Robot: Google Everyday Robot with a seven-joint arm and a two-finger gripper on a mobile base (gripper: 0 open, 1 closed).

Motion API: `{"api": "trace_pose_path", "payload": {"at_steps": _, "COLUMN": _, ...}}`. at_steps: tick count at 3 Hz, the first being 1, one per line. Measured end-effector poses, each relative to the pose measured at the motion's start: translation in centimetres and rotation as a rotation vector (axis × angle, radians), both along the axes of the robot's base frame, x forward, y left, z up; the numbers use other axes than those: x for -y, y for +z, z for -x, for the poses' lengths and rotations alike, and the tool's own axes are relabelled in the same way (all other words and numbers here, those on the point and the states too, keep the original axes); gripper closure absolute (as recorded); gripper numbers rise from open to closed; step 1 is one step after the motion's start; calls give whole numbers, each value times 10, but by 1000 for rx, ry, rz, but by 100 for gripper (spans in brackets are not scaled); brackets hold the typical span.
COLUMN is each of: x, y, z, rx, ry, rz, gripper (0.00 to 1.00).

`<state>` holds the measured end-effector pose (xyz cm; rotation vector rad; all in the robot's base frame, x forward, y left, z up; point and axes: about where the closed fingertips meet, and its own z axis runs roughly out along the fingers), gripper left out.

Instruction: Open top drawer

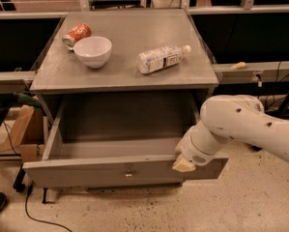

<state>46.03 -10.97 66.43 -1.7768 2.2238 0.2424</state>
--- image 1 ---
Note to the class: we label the grey top drawer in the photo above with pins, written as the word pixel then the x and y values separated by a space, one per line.
pixel 106 140

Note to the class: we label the grey metal rail frame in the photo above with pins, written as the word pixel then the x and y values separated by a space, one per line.
pixel 253 72

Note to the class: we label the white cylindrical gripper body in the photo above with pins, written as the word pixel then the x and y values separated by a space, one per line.
pixel 194 153

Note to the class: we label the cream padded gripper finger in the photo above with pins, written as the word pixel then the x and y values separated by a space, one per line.
pixel 182 165

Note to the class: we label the clear plastic water bottle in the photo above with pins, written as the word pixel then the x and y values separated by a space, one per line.
pixel 161 58

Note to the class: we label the grey drawer cabinet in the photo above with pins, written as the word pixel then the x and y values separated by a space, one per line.
pixel 131 33

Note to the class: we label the red soda can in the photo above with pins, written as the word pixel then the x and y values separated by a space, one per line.
pixel 77 33

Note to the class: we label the white bowl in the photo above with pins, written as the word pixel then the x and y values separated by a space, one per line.
pixel 93 51

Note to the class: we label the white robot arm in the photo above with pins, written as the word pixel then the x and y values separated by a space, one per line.
pixel 225 118

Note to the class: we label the green handled tool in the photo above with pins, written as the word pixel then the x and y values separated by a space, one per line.
pixel 27 100

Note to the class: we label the cardboard box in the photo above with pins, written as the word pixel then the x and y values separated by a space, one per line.
pixel 26 135

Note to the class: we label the silver black crutch pole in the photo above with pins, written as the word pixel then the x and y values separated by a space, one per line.
pixel 45 201

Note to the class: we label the small cream foam piece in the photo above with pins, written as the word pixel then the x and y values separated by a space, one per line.
pixel 238 66

